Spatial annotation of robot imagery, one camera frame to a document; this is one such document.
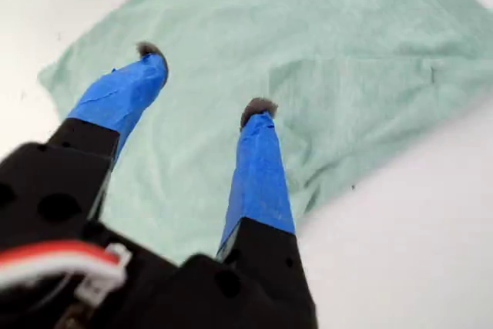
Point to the mint green t-shirt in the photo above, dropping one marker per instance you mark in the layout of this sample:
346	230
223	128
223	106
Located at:
231	36

